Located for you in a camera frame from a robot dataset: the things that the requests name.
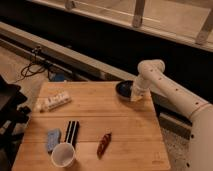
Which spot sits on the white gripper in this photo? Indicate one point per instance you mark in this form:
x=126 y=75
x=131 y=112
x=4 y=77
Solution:
x=136 y=96

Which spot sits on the dark blue ceramic bowl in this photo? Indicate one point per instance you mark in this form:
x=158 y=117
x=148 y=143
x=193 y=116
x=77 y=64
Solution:
x=124 y=89

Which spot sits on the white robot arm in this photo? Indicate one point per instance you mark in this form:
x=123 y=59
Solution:
x=198 y=110

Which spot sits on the black white striped block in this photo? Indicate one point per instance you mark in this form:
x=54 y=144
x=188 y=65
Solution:
x=72 y=132

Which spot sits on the blue object behind table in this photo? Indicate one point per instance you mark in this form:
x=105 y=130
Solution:
x=58 y=78

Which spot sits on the blue sponge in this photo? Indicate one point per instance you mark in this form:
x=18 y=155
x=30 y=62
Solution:
x=53 y=139

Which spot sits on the white plastic cup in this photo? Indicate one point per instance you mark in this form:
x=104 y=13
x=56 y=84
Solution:
x=63 y=155

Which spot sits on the white pill organizer box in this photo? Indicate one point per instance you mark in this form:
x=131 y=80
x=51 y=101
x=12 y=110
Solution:
x=53 y=102

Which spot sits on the black chair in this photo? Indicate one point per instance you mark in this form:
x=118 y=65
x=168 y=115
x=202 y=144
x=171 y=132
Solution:
x=10 y=98

